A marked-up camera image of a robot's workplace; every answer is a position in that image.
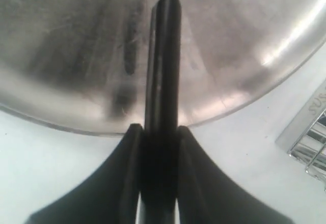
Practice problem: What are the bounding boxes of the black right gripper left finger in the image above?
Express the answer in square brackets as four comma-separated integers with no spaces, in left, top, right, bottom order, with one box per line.
[27,124,143,223]

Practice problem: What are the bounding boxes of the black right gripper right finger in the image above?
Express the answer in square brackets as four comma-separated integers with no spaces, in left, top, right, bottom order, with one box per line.
[177,126,293,224]

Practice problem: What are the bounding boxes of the black handled kitchen knife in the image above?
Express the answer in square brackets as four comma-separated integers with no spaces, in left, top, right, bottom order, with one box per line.
[140,0,182,223]

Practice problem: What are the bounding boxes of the round steel plate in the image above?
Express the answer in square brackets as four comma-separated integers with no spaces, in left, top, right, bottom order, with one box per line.
[1,0,325,135]

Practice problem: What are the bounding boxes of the chrome wire utensil holder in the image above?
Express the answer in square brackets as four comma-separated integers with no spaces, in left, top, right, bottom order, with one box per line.
[276,81,325,184]

